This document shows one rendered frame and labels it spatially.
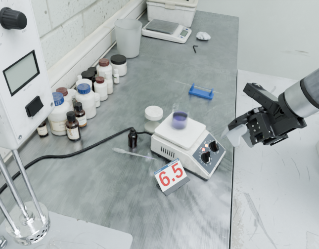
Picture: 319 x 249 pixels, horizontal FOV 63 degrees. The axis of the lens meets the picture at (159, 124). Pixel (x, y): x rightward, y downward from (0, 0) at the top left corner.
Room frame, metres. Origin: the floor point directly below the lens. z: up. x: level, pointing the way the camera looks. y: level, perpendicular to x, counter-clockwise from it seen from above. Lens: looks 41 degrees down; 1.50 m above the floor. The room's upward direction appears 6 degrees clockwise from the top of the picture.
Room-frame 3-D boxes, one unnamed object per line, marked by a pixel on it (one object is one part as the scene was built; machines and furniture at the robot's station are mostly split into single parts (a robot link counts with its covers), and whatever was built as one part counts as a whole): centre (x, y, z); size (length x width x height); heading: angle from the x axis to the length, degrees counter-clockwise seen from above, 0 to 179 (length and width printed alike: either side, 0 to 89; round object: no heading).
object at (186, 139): (0.59, -0.06, 0.98); 0.12 x 0.12 x 0.01; 61
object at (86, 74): (0.89, 0.30, 0.93); 0.05 x 0.05 x 0.06
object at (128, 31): (1.22, 0.20, 0.97); 0.18 x 0.13 x 0.15; 41
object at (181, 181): (0.46, -0.05, 0.92); 0.09 x 0.06 x 0.04; 133
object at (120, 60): (1.01, 0.20, 0.94); 0.07 x 0.07 x 0.07
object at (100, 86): (0.82, 0.23, 0.94); 0.05 x 0.05 x 0.09
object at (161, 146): (0.57, -0.09, 0.94); 0.22 x 0.13 x 0.08; 61
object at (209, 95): (0.91, -0.16, 0.92); 0.10 x 0.03 x 0.04; 73
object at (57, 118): (0.62, 0.32, 0.96); 0.07 x 0.07 x 0.13
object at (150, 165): (0.51, 0.01, 0.91); 0.06 x 0.06 x 0.02
